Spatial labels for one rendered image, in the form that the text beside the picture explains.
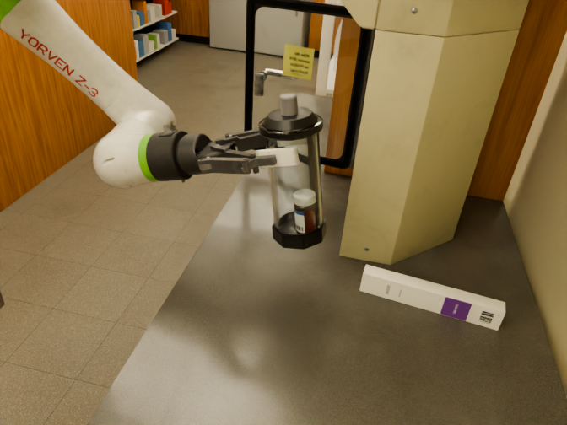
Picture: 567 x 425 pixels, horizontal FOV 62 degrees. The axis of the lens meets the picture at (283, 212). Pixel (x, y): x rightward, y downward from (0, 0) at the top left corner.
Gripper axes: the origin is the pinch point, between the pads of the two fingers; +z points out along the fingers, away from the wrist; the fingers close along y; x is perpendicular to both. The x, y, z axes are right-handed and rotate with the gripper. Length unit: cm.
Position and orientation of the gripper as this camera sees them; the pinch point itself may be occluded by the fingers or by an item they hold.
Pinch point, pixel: (290, 146)
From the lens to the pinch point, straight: 82.6
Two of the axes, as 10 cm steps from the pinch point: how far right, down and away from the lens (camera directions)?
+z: 9.5, -0.4, -3.2
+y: 2.7, -4.9, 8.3
